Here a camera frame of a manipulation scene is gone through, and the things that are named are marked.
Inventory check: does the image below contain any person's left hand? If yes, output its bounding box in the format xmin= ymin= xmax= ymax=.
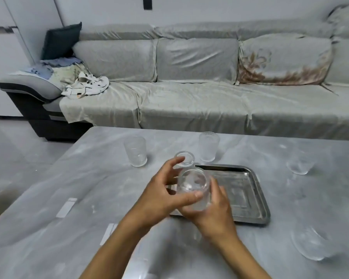
xmin=127 ymin=157 xmax=204 ymax=230

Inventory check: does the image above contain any person's right hand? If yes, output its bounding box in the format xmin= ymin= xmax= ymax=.
xmin=179 ymin=176 xmax=241 ymax=248

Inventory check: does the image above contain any clear drinking glass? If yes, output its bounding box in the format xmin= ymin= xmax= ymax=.
xmin=198 ymin=132 xmax=220 ymax=163
xmin=290 ymin=225 xmax=339 ymax=261
xmin=174 ymin=151 xmax=195 ymax=170
xmin=177 ymin=168 xmax=212 ymax=212
xmin=286 ymin=154 xmax=315 ymax=175
xmin=123 ymin=135 xmax=148 ymax=168

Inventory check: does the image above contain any person's right forearm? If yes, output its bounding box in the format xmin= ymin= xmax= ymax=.
xmin=212 ymin=235 xmax=272 ymax=279

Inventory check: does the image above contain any person's left forearm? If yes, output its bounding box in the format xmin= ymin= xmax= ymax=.
xmin=79 ymin=213 xmax=165 ymax=279

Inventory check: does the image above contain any rectangular metal tray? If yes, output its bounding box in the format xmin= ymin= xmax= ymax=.
xmin=166 ymin=164 xmax=271 ymax=225

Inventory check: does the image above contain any white tape strip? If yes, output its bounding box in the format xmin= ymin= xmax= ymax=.
xmin=56 ymin=197 xmax=78 ymax=218
xmin=100 ymin=223 xmax=118 ymax=246

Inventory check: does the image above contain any grey covered sofa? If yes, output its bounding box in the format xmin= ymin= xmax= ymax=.
xmin=0 ymin=3 xmax=349 ymax=142

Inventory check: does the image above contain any brown floral patterned pillow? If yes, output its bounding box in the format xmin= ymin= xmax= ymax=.
xmin=237 ymin=33 xmax=334 ymax=86

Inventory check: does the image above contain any white crumpled garment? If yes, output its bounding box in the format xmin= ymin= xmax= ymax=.
xmin=61 ymin=71 xmax=110 ymax=100

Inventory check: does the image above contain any pile of folded clothes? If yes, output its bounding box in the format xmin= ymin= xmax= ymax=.
xmin=17 ymin=56 xmax=86 ymax=89

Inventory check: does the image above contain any dark teal cushion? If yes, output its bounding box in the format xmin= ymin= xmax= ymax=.
xmin=41 ymin=22 xmax=83 ymax=61

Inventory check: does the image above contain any white cabinet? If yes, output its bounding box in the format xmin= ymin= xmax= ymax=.
xmin=0 ymin=0 xmax=35 ymax=118

